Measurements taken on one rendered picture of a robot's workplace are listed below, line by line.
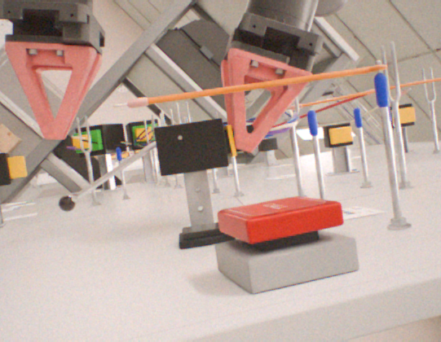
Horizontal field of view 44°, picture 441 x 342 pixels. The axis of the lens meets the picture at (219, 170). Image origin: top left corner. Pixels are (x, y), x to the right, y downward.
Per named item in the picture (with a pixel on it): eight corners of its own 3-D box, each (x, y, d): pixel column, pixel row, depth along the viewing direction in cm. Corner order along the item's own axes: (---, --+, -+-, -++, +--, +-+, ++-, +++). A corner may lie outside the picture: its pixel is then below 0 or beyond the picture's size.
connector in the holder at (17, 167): (12, 177, 77) (9, 158, 77) (27, 176, 77) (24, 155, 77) (10, 178, 73) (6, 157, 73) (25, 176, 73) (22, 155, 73)
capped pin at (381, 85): (381, 228, 35) (360, 63, 34) (399, 224, 36) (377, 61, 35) (399, 230, 34) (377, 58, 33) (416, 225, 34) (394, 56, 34)
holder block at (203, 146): (162, 173, 48) (156, 129, 48) (225, 164, 48) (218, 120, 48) (160, 177, 44) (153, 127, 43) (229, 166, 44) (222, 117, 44)
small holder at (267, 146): (242, 168, 127) (239, 142, 126) (274, 164, 129) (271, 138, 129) (249, 169, 122) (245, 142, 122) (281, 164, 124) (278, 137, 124)
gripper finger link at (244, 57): (271, 160, 50) (299, 60, 49) (288, 163, 42) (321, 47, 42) (200, 139, 49) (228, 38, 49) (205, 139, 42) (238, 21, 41)
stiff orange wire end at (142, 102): (115, 111, 34) (113, 103, 34) (383, 72, 35) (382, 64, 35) (112, 110, 33) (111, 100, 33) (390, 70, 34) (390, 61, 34)
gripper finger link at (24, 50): (103, 141, 49) (106, 37, 49) (90, 140, 42) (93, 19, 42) (28, 138, 49) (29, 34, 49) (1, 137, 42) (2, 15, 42)
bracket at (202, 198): (188, 226, 48) (180, 171, 48) (215, 222, 48) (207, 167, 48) (189, 234, 44) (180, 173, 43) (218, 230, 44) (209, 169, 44)
